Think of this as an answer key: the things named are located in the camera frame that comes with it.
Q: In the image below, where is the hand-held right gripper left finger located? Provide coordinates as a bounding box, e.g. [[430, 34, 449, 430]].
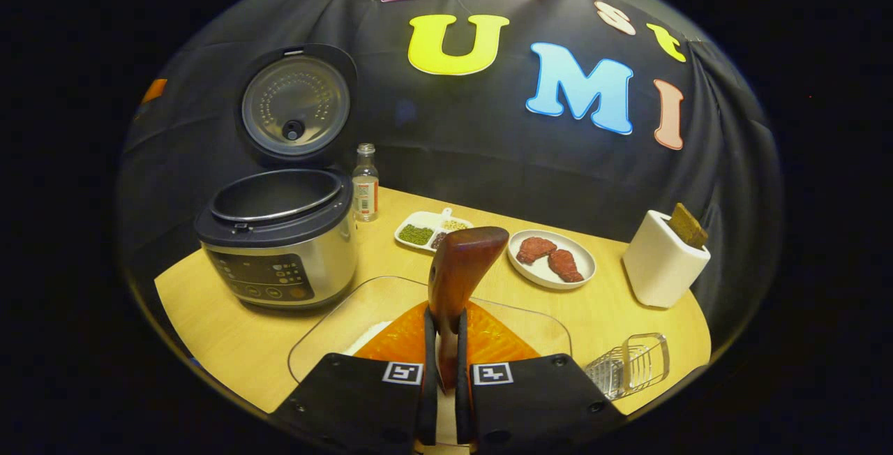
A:
[[271, 299, 439, 455]]

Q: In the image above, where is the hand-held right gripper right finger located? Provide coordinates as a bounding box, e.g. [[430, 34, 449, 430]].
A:
[[455, 299, 629, 455]]

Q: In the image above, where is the brown wooden spoon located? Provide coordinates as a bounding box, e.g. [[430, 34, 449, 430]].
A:
[[428, 226, 510, 393]]

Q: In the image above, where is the wire chopstick holder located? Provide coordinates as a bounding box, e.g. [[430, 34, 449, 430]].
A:
[[585, 333, 670, 401]]

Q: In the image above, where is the black silver rice cooker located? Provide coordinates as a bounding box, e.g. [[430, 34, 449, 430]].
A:
[[194, 43, 359, 311]]

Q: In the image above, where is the clear glass container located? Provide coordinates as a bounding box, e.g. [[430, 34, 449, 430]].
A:
[[287, 275, 573, 386]]

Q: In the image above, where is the white round plate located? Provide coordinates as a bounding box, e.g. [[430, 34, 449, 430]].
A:
[[507, 230, 597, 291]]

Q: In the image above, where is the white divided bean dish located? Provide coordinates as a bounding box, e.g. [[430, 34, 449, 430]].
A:
[[394, 208, 474, 252]]

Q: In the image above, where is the red meat piece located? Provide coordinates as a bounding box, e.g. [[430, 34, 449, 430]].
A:
[[548, 249, 585, 283], [516, 237, 557, 265]]

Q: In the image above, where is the small clear glass bottle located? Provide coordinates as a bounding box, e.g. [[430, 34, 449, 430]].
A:
[[352, 143, 380, 223]]

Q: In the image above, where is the black backdrop cloth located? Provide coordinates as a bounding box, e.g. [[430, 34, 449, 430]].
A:
[[119, 0, 782, 344]]

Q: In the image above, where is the white toaster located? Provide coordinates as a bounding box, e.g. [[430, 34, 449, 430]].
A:
[[622, 210, 711, 309]]

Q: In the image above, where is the brown bread slice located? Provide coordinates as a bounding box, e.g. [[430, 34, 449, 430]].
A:
[[670, 202, 709, 249]]

